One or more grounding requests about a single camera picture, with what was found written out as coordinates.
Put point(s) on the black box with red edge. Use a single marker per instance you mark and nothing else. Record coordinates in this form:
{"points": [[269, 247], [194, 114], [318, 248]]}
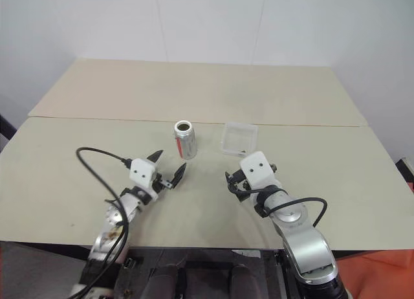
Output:
{"points": [[407, 172]]}

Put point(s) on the orange object under table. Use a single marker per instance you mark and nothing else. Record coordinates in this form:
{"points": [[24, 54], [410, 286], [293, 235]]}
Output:
{"points": [[372, 276]]}

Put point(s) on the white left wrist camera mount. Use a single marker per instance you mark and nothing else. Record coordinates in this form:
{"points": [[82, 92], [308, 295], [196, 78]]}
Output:
{"points": [[141, 172]]}

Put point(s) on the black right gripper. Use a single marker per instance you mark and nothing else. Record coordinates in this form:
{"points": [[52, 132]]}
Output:
{"points": [[239, 184]]}

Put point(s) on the silver aluminum can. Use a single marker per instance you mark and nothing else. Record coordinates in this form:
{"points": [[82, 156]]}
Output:
{"points": [[187, 147]]}

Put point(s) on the clear plastic container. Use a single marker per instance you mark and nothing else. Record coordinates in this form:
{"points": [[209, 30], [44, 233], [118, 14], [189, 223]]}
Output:
{"points": [[237, 138]]}

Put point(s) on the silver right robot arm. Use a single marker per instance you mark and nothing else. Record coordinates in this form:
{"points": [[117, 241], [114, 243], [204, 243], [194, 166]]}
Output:
{"points": [[304, 244]]}

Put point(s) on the black object at wall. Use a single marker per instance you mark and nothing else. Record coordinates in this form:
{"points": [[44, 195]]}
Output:
{"points": [[6, 130]]}

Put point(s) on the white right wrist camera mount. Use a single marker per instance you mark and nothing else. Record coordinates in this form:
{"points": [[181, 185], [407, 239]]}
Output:
{"points": [[257, 172]]}

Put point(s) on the white paper label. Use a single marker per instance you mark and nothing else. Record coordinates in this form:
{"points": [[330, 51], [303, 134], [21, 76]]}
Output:
{"points": [[248, 253]]}

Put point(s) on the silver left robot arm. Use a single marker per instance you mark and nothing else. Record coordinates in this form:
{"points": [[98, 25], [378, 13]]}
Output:
{"points": [[106, 237]]}

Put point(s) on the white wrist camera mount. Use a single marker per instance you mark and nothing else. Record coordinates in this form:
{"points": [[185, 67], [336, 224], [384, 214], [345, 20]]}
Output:
{"points": [[257, 172], [141, 172]]}

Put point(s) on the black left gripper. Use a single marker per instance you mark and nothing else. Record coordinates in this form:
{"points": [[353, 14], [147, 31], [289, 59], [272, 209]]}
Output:
{"points": [[159, 182]]}

